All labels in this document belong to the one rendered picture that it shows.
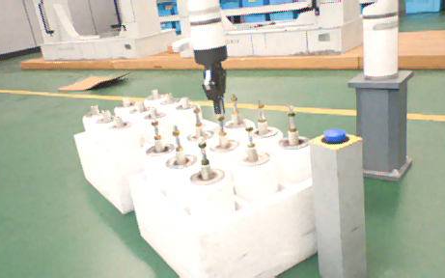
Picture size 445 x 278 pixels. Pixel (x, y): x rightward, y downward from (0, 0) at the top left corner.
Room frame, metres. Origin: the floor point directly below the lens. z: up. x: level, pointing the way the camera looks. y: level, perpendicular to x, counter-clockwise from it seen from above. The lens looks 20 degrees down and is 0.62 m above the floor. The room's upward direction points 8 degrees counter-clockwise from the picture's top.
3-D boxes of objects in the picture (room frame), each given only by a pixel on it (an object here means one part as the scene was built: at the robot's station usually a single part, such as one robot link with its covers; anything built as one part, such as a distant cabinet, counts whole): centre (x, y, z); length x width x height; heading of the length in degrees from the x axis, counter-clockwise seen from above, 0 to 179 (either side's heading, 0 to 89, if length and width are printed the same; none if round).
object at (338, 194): (0.75, -0.21, 0.16); 0.07 x 0.07 x 0.31; 30
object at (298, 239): (0.97, 0.00, 0.09); 0.39 x 0.39 x 0.18; 30
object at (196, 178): (0.81, 0.05, 0.25); 0.08 x 0.08 x 0.01
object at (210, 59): (0.97, 0.00, 0.45); 0.08 x 0.08 x 0.09
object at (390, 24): (1.23, -0.48, 0.39); 0.09 x 0.09 x 0.17; 51
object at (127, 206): (1.44, 0.27, 0.09); 0.39 x 0.39 x 0.18; 31
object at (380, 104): (1.23, -0.48, 0.15); 0.15 x 0.15 x 0.30; 51
